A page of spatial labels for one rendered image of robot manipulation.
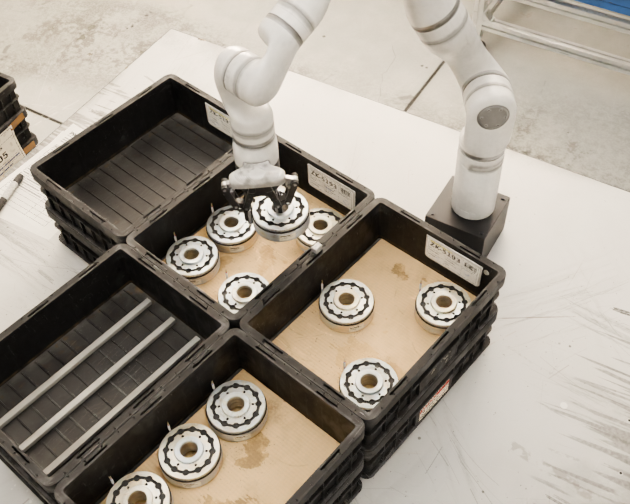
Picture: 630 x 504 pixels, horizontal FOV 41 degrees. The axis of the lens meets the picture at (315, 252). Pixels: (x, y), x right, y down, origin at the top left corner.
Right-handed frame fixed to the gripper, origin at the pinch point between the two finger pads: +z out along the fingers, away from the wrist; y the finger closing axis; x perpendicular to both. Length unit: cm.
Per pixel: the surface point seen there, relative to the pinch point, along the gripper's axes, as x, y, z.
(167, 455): 39.0, 18.4, 13.8
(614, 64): -140, -128, 88
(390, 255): -1.7, -23.8, 17.3
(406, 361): 23.0, -23.4, 17.2
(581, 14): -149, -115, 72
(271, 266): -1.4, -0.2, 17.2
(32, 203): -37, 55, 30
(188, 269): 0.0, 15.7, 14.3
